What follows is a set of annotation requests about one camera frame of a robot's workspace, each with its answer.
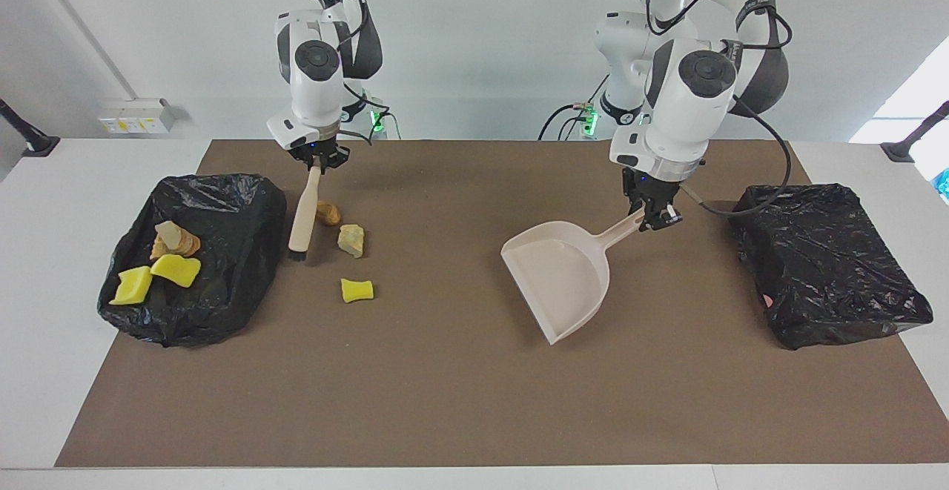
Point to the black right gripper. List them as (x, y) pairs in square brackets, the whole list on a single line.
[(319, 154)]

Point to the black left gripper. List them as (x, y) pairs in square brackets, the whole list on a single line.
[(651, 190)]

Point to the brown nugget toy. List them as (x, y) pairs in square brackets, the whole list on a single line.
[(330, 213)]

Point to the beige brush with black bristles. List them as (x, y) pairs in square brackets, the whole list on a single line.
[(302, 216)]

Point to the pale beige bread chunk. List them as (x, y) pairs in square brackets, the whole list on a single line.
[(167, 233), (351, 241)]

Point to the beige plastic dustpan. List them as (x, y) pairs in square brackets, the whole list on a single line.
[(563, 275)]

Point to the small yellow sponge piece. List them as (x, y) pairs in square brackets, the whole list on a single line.
[(356, 290)]

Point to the orange striped bread toy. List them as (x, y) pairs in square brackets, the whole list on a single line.
[(189, 244)]

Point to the yellow and green sponge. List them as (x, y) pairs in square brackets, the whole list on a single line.
[(131, 287)]

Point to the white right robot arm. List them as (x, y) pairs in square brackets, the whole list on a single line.
[(315, 90)]

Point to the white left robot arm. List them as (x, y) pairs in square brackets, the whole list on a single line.
[(689, 104)]

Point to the black bag lined bin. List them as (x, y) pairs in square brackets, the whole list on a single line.
[(222, 253), (823, 267)]

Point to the black clamp stand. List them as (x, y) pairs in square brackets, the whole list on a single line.
[(33, 143), (901, 150)]

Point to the brown table mat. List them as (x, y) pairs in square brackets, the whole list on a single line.
[(474, 431)]

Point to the blue object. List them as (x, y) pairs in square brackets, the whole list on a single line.
[(944, 186)]

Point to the white wall socket box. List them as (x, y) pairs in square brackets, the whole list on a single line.
[(133, 116)]

